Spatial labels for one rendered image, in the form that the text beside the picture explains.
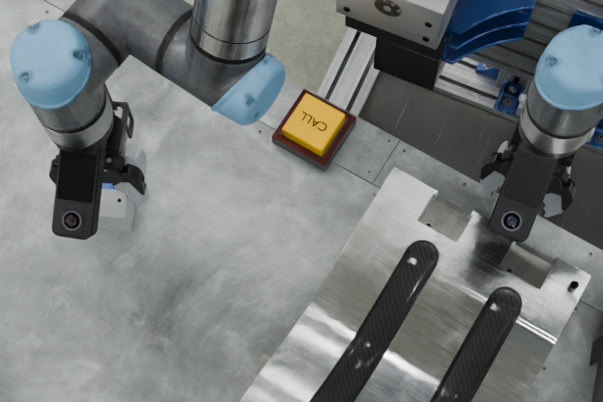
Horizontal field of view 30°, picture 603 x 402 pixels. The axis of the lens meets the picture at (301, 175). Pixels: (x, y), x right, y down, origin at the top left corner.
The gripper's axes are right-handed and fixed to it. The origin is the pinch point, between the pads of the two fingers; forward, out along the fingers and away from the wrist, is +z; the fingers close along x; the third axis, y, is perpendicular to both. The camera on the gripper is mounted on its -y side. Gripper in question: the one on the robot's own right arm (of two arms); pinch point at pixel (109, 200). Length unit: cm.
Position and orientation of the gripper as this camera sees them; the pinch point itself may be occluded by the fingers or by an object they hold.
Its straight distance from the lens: 139.8
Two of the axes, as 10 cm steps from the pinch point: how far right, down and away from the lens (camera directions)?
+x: -10.0, -0.8, 0.5
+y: 1.0, -9.3, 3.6
